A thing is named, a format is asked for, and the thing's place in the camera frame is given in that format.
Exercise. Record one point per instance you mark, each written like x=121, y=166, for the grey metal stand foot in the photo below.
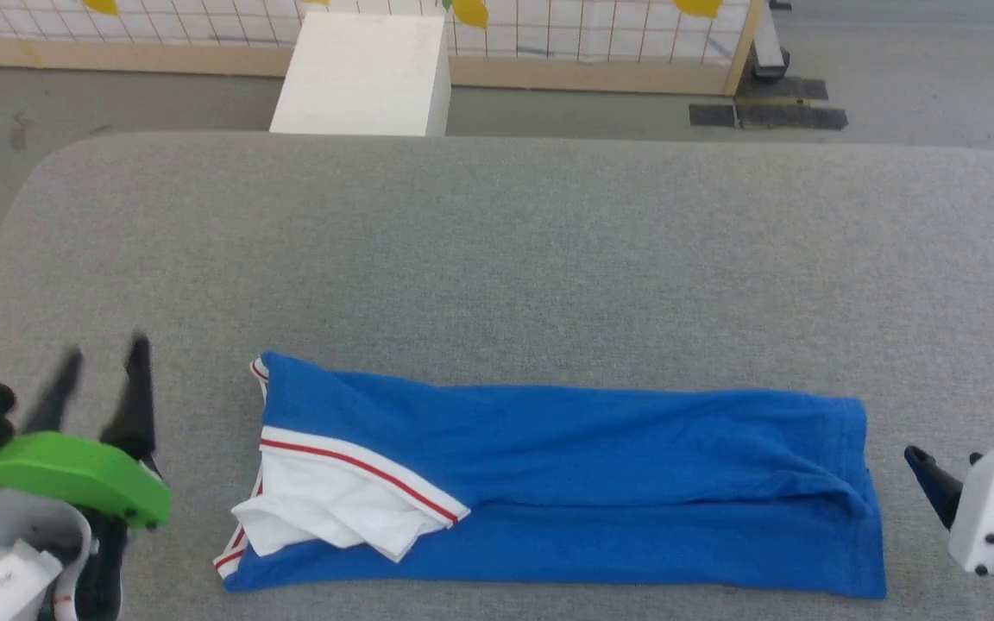
x=769, y=47

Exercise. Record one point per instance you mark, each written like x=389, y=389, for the white box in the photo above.
x=363, y=78

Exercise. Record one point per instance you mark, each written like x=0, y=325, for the grey fabric sofa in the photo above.
x=514, y=276

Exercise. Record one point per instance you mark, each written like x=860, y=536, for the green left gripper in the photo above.
x=74, y=474

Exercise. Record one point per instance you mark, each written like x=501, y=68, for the small dark floor mat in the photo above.
x=713, y=116

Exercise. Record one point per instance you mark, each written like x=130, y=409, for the yellow leaf decoration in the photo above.
x=102, y=5
x=697, y=7
x=471, y=10

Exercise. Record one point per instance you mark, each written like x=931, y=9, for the blue shirt white red trim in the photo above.
x=592, y=500

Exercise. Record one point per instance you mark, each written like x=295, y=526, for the wooden framed grid panel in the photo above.
x=204, y=43

